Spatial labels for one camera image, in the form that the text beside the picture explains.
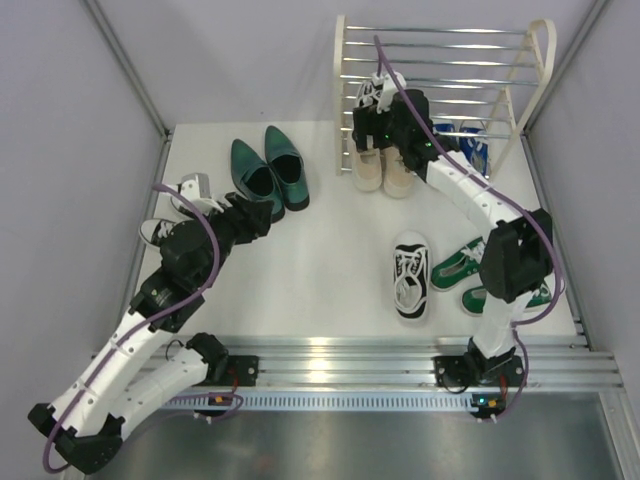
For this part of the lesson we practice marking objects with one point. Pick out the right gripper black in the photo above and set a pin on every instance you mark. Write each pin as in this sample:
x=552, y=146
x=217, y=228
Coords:
x=366, y=121

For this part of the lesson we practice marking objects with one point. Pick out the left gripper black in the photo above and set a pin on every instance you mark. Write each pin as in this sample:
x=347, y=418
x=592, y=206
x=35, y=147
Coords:
x=250, y=220

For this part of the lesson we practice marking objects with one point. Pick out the blue sneaker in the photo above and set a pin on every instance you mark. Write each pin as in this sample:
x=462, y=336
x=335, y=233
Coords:
x=444, y=133
x=474, y=143

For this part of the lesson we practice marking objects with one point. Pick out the beige lace sneaker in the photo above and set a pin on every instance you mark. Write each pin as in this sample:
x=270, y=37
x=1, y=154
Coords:
x=398, y=180
x=366, y=168

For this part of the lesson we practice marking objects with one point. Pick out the black white sneaker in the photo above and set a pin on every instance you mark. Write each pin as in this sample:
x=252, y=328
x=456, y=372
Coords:
x=411, y=269
x=367, y=92

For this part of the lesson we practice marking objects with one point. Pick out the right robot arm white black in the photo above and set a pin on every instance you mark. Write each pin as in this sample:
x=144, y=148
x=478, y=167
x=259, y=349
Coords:
x=518, y=253

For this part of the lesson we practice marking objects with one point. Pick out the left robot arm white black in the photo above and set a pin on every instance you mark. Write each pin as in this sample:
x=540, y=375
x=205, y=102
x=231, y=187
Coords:
x=89, y=423

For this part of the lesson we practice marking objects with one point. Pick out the dark green leather shoe left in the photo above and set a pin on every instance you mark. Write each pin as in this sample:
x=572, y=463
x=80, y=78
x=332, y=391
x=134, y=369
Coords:
x=254, y=179

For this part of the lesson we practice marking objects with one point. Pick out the dark green leather shoe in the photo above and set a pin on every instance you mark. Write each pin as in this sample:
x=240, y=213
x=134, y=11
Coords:
x=287, y=164
x=254, y=179

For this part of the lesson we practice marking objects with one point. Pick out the dark green leather shoe right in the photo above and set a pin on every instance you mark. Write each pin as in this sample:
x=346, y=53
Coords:
x=287, y=164

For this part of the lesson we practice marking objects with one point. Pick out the cream metal shoe shelf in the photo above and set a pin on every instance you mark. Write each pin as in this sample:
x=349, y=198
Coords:
x=487, y=82

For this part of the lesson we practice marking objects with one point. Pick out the black low sneaker upper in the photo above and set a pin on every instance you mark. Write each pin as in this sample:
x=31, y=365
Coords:
x=175, y=202

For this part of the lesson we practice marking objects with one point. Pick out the black low sneaker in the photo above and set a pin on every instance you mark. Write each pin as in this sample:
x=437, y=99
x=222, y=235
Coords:
x=175, y=202
x=154, y=232

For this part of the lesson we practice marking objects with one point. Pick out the black low sneaker lower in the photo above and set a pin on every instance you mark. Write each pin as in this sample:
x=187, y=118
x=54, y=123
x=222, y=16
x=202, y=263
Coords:
x=154, y=232

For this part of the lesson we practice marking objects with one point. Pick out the green sneaker upper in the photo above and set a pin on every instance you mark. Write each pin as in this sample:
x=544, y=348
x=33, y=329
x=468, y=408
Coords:
x=463, y=263

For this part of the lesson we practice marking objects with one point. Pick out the green sneaker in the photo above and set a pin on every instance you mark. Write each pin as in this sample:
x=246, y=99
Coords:
x=463, y=263
x=474, y=299

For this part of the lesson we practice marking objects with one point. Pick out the green sneaker lower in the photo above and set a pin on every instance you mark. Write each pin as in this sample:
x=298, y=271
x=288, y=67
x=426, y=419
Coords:
x=474, y=299

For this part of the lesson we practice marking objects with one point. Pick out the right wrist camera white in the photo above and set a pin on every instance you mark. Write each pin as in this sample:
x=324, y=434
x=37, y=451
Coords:
x=383, y=89

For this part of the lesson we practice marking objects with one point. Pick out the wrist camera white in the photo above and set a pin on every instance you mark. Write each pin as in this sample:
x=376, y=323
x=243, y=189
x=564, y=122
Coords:
x=195, y=188
x=383, y=89

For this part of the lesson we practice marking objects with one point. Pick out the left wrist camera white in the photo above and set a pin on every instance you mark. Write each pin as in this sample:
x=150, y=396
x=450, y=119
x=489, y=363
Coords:
x=195, y=188

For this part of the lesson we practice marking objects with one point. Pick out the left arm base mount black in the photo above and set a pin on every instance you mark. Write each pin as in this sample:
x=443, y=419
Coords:
x=234, y=371

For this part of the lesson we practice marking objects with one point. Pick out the perforated cable duct grey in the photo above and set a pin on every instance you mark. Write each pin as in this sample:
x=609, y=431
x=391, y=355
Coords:
x=379, y=401

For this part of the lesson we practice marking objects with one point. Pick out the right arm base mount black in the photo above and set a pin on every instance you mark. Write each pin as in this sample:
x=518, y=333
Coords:
x=458, y=373

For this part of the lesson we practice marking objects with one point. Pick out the aluminium rail base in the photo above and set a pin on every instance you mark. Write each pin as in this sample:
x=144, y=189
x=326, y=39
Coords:
x=557, y=364

